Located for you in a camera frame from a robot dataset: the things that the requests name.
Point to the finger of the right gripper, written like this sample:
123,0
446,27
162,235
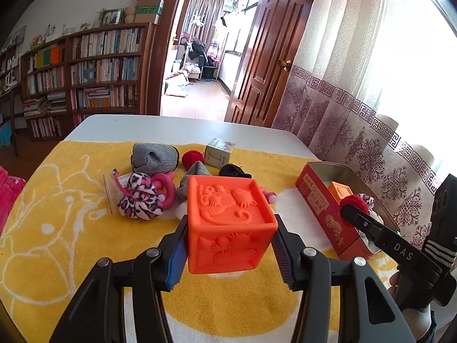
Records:
373,230

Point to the bright orange embossed cube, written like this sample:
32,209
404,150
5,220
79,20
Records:
230,225

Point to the patterned purple curtain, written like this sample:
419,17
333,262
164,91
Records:
373,87

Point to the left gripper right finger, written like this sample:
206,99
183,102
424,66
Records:
367,312

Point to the small cardboard box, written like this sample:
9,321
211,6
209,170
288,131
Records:
218,153

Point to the wooden bookshelf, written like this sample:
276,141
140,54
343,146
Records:
50,90

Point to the picture frame on shelf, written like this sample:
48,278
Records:
111,17

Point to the black knit sock bundle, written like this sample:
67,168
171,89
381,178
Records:
231,170

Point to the red metal tin box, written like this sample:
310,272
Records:
318,183

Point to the light orange embossed cube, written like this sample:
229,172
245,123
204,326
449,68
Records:
339,191

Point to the stacked red green boxes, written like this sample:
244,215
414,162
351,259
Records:
148,11

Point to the grey striped sock bundle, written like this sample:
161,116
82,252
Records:
198,169

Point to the red yarn ball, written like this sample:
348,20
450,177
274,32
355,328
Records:
356,201
191,157

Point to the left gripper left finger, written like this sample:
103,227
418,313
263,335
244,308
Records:
96,311

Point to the right gloved hand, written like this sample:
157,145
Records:
420,322

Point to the pink rubber ring toy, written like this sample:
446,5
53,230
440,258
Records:
166,190

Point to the large leopard print sock bundle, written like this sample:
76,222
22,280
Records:
369,201

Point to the brown wooden door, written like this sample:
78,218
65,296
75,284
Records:
274,38

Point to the grey knit sock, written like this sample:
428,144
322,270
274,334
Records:
154,158

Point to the clear plastic packet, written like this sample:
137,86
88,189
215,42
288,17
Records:
113,193

